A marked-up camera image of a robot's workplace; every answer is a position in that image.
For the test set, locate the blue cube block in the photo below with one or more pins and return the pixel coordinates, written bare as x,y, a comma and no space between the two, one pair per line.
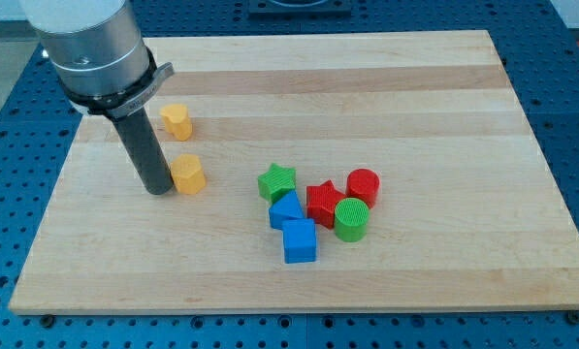
299,241

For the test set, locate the yellow hexagon block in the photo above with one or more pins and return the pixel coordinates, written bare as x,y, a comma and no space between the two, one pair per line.
188,174

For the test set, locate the red star block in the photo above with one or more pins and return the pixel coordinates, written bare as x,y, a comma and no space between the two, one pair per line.
321,203

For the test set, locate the green star block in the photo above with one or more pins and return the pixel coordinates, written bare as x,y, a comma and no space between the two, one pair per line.
276,182

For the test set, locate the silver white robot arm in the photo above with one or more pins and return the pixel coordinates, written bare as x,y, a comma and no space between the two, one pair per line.
105,68

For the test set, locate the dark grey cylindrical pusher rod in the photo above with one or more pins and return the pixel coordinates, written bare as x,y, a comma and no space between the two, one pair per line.
138,137

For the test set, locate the light wooden board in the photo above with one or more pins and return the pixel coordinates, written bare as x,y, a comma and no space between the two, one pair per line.
468,216

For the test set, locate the dark robot base mount plate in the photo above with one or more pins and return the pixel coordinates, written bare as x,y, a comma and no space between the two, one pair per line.
265,8

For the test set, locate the yellow heart block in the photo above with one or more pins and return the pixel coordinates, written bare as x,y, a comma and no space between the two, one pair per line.
177,121

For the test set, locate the red cylinder block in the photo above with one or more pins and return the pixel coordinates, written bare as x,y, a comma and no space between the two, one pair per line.
363,184

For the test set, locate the green cylinder block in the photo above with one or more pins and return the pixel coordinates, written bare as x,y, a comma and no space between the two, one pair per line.
352,216

